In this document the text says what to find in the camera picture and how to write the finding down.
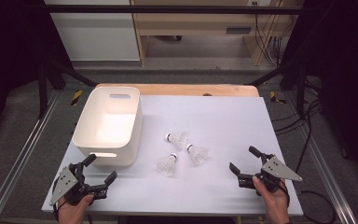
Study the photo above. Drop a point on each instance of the white plastic bin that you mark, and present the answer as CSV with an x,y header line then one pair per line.
x,y
108,124

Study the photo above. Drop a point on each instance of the black metal stand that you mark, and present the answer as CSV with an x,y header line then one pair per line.
x,y
300,90
43,90

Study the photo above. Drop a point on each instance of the person's right hand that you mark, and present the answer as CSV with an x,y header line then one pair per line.
x,y
275,205

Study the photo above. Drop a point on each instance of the light wooden desk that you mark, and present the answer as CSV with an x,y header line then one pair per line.
x,y
199,21

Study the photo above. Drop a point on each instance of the white feather shuttlecock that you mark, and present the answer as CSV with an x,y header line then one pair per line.
x,y
177,140
197,154
168,164

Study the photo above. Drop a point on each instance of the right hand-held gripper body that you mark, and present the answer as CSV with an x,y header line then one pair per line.
x,y
278,169

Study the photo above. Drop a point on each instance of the black horizontal frame bar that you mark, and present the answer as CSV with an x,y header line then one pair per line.
x,y
167,9

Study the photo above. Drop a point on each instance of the person's dark clothing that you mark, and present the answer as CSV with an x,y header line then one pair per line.
x,y
174,220

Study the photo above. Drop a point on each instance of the wooden table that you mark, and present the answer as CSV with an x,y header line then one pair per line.
x,y
183,89

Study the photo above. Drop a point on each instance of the yellow black floor tape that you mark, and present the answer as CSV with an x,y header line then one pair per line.
x,y
76,97
273,97

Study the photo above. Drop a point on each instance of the white table sheet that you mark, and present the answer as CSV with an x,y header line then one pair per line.
x,y
217,124

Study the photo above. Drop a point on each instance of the person's left hand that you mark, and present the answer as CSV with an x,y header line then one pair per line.
x,y
74,211

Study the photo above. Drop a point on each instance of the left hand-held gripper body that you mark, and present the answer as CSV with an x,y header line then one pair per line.
x,y
62,184

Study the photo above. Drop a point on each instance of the aluminium floor rail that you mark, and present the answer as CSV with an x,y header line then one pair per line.
x,y
326,174
18,158

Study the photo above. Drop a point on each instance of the white cabinet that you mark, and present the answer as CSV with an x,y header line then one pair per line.
x,y
96,37

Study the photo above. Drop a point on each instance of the black curtain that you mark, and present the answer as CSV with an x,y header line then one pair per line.
x,y
9,62
348,77

